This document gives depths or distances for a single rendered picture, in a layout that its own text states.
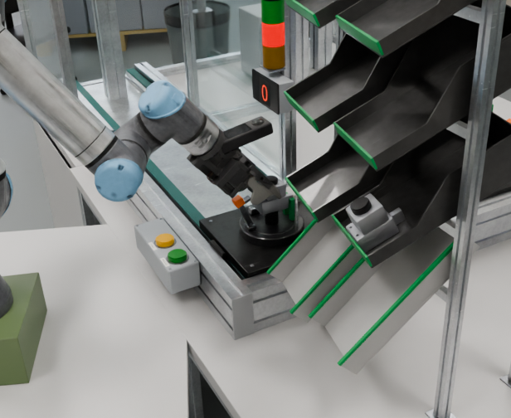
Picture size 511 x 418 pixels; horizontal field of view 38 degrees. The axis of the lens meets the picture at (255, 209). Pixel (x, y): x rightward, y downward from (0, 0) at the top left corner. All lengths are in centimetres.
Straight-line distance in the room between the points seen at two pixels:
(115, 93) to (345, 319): 144
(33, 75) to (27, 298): 47
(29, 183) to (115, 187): 286
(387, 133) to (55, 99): 53
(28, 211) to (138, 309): 229
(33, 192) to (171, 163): 204
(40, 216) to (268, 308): 242
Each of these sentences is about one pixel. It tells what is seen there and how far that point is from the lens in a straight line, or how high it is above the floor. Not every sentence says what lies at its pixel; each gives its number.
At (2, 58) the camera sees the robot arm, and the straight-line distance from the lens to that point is 124.
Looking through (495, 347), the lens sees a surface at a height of 86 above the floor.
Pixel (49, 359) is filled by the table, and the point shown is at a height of 86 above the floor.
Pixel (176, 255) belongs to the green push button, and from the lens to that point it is 153.
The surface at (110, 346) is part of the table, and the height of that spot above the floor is 86.
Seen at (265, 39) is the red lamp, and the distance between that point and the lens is 164.
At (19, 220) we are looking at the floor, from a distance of 377.
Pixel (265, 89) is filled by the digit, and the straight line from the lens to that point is 168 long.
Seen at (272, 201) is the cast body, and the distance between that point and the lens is 154.
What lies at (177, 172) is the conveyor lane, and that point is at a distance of 198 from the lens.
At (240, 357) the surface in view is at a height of 86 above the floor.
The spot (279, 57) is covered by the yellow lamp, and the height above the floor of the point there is 129.
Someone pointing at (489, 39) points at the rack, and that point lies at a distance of 99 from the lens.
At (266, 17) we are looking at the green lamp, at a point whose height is 138.
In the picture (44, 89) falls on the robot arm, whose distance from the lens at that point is 124.
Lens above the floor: 181
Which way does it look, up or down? 30 degrees down
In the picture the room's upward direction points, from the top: 2 degrees counter-clockwise
